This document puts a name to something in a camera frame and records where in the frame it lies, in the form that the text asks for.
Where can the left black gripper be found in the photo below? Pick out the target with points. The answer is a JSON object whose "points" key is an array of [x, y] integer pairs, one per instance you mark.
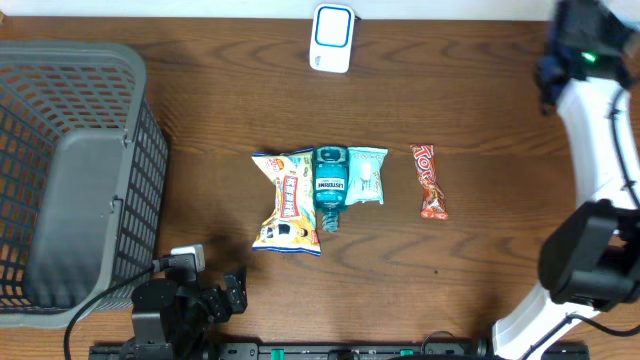
{"points": [[235, 291]]}

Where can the yellow noodle snack bag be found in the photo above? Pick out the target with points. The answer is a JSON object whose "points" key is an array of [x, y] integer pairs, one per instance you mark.
{"points": [[291, 228]]}

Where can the teal mouthwash bottle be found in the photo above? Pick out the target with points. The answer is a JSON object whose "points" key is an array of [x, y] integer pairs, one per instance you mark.
{"points": [[330, 184]]}

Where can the teal wet wipes pack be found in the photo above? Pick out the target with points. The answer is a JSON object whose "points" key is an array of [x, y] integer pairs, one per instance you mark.
{"points": [[364, 179]]}

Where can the red chocolate bar wrapper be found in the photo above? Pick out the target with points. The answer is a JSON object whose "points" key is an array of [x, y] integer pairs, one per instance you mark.
{"points": [[433, 204]]}

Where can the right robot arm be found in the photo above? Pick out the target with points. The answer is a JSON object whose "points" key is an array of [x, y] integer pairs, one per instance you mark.
{"points": [[590, 264]]}

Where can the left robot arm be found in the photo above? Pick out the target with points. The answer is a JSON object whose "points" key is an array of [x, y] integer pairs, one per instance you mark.
{"points": [[172, 315]]}

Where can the white barcode scanner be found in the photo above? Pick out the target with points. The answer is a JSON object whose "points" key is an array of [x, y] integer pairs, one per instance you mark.
{"points": [[331, 38]]}

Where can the grey plastic basket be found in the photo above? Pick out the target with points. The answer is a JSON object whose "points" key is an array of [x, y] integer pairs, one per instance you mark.
{"points": [[83, 165]]}

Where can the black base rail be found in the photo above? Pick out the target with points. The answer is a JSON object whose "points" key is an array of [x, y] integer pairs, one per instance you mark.
{"points": [[438, 349]]}

